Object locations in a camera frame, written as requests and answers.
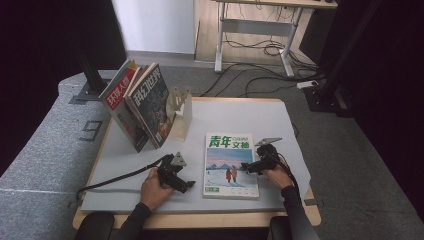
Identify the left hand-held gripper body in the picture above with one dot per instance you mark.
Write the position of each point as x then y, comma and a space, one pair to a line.
168, 173

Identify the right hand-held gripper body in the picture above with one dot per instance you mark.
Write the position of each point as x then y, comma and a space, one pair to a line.
268, 156

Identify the white book green lettering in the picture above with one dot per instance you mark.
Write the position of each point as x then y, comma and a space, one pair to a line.
230, 173

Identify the beige book rack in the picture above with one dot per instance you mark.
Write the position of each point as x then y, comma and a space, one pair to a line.
182, 116

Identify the dark blue science fiction magazine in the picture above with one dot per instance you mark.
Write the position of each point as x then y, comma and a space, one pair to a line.
151, 106

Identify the grey portrait magazine red label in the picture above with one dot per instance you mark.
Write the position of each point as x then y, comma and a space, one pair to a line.
118, 100

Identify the person's left hand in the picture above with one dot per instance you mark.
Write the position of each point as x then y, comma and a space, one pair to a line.
153, 191

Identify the person's right hand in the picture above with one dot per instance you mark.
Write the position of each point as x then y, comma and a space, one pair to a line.
281, 178

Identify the light wooden table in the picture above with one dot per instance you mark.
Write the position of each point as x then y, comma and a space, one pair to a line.
200, 220

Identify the person's right leg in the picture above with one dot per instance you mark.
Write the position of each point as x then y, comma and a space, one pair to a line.
278, 230

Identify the white power strip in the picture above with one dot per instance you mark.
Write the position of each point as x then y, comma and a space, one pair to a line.
307, 84

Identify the black metal stand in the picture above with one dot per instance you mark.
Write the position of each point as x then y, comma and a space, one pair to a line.
93, 76
330, 88

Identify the white-legged desk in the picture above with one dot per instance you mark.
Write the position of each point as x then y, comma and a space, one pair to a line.
256, 26

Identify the black curtain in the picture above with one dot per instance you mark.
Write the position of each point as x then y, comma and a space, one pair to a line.
400, 100
50, 50

